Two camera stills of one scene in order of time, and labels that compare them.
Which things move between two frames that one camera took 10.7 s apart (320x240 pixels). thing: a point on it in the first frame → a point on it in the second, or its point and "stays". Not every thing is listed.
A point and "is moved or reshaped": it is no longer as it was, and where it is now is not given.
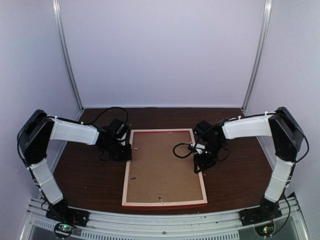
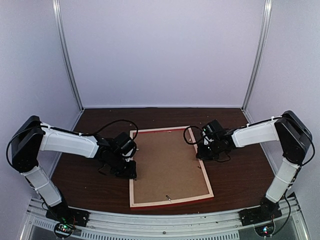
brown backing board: x=156 y=174 is moved or reshaped
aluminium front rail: x=166 y=225 stays
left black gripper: x=127 y=156 → x=129 y=173
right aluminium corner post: x=267 y=11 stays
